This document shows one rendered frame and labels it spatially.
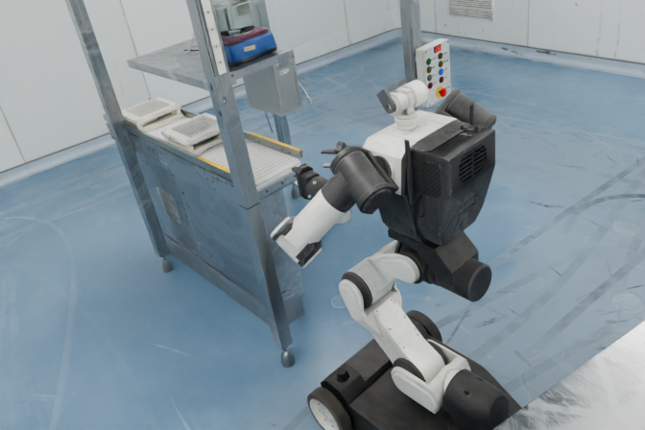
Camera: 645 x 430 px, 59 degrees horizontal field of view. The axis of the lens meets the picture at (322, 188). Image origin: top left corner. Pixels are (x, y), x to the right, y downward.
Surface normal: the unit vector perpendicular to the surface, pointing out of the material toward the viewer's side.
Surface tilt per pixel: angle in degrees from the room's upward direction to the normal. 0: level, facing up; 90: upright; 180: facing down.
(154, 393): 0
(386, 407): 0
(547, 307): 0
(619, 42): 90
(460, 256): 45
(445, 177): 90
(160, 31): 90
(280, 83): 90
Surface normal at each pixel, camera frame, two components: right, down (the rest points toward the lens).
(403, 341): 0.34, -0.46
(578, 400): -0.14, -0.86
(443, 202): -0.73, 0.42
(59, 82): 0.60, 0.31
